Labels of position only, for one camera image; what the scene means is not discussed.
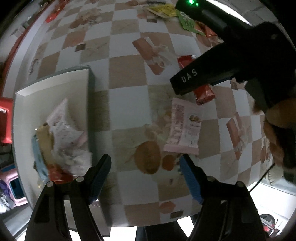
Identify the pink packet inside box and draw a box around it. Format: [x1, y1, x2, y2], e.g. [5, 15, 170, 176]
[46, 98, 88, 154]

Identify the pink plastic stool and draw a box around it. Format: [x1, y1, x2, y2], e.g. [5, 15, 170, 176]
[1, 168, 28, 206]

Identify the gold snack bar wrapper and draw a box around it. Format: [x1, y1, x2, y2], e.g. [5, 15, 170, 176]
[36, 125, 55, 165]

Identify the pink nut snack packet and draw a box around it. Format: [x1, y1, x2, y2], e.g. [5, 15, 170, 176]
[164, 98, 204, 155]

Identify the clear wrapped cookie packet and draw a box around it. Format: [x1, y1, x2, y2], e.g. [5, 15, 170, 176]
[58, 149, 92, 176]

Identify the light blue snack bar wrapper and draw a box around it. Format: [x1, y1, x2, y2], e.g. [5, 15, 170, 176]
[32, 135, 49, 182]

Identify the red plastic stool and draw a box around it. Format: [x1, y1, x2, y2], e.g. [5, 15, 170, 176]
[1, 97, 14, 144]

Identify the yellow snack bag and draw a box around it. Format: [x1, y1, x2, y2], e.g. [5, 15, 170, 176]
[147, 4, 177, 18]

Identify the long red snack bar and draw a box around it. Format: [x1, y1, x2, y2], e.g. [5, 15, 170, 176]
[171, 55, 216, 105]

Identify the person's hand on gripper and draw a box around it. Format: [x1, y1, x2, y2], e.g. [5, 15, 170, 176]
[263, 97, 295, 174]

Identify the red packet in pile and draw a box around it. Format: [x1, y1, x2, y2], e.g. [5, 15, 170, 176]
[196, 21, 217, 38]

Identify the white storage box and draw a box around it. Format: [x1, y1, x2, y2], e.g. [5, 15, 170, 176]
[13, 66, 95, 206]

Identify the green snack bag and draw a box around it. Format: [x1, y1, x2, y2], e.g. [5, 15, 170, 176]
[176, 10, 205, 36]

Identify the small red snack packet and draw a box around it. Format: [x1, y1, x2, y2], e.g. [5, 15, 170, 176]
[47, 164, 73, 184]

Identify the red packet on floor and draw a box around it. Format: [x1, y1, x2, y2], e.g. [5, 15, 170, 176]
[46, 0, 69, 23]

